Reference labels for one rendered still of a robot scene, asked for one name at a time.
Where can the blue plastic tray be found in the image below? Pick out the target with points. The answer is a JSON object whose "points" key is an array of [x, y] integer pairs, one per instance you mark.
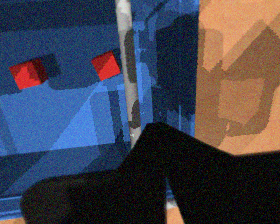
{"points": [[75, 123]]}

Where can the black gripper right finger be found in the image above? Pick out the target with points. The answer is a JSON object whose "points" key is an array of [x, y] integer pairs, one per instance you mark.
{"points": [[211, 186]]}

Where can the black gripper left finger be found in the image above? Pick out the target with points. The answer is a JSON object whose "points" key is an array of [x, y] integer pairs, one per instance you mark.
{"points": [[134, 193]]}

